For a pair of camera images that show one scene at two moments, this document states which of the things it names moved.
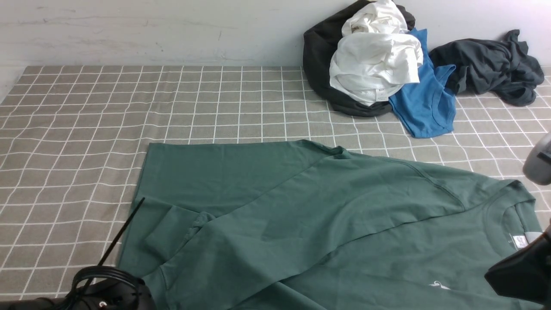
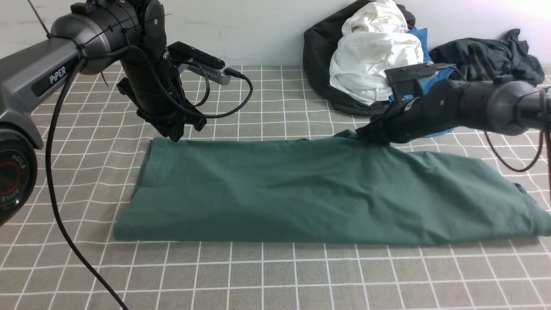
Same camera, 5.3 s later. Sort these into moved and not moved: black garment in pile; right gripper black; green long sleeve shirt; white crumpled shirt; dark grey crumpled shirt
Moved: right gripper black; green long sleeve shirt
Not moved: black garment in pile; dark grey crumpled shirt; white crumpled shirt
